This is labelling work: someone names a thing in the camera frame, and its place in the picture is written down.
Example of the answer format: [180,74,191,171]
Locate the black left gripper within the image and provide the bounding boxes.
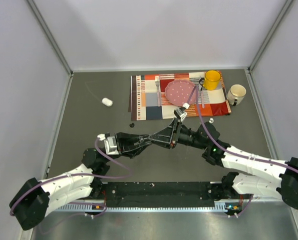
[102,131,152,164]

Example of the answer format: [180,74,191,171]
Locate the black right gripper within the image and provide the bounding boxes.
[149,117,208,150]

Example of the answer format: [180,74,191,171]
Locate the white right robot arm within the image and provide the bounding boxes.
[148,118,298,210]

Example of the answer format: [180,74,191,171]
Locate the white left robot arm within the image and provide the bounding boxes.
[10,132,152,231]

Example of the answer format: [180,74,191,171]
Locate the white earbud case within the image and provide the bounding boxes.
[102,97,113,107]

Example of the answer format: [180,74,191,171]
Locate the colourful patterned placemat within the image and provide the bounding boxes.
[129,71,231,121]

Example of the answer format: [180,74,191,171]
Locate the pink polka dot plate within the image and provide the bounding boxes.
[164,79,196,107]

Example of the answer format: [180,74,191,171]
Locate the pink knife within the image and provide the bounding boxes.
[200,85,205,109]

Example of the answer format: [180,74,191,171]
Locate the pink fork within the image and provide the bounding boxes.
[155,75,161,107]

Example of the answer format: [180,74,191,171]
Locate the yellow mug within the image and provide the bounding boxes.
[202,70,221,91]

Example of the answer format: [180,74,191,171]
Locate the white enamel mug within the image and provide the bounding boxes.
[227,84,247,106]

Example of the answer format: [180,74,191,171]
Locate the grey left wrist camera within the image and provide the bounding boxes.
[97,133,119,155]

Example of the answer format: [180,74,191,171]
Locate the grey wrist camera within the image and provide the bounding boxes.
[97,133,119,155]
[174,102,190,123]

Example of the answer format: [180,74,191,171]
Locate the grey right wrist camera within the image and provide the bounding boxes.
[174,102,190,123]

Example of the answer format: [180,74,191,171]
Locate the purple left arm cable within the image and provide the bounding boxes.
[10,138,133,227]

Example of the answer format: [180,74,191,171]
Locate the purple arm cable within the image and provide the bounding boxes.
[10,138,133,227]
[183,86,298,218]

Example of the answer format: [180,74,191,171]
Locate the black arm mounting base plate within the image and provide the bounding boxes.
[102,182,215,207]

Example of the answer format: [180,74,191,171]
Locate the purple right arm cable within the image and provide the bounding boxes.
[183,86,298,218]

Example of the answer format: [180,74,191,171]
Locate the slotted grey cable duct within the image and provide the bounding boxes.
[55,202,242,213]

